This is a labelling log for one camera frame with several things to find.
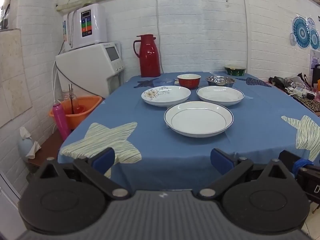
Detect red ceramic bowl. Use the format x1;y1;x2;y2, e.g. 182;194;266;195
177;74;201;89

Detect floral white plate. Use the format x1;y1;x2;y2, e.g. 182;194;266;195
141;86;191;107

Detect pink water bottle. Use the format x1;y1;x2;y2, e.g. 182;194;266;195
52;103;71;141

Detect white plate blue rim near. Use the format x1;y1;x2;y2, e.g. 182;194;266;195
164;101;234;138

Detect white plate blue rim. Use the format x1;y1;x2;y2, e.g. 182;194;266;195
164;101;234;138
196;86;245;107

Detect orange plastic basin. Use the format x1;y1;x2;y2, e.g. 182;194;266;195
61;96;103;132

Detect glass bottle in basin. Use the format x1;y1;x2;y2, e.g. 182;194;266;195
68;84;79;114

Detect light blue tissue holder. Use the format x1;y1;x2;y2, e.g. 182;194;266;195
18;126;41;163

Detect white plate blue rim far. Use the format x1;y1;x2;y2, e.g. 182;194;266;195
196;86;245;107

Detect blue patterned tablecloth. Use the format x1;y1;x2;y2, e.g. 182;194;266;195
64;76;319;191

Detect cluttered side table items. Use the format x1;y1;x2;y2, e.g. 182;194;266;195
268;64;319;116

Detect stainless steel bowl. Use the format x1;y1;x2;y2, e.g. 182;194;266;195
206;75;235;87

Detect white water dispenser machine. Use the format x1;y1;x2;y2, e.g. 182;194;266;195
56;42;125;98

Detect green patterned bowl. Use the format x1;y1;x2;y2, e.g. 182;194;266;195
225;65;246;76

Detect blue plastic bowl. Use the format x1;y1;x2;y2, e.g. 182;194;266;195
153;78;175;87

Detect red thermos jug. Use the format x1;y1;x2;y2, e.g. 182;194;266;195
133;34;161;77

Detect white water purifier unit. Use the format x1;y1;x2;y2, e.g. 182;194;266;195
62;3;107;51

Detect beige wall board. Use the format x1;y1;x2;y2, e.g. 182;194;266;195
1;29;32;126

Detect blue decorative wall plates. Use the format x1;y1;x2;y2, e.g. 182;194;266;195
290;15;319;50

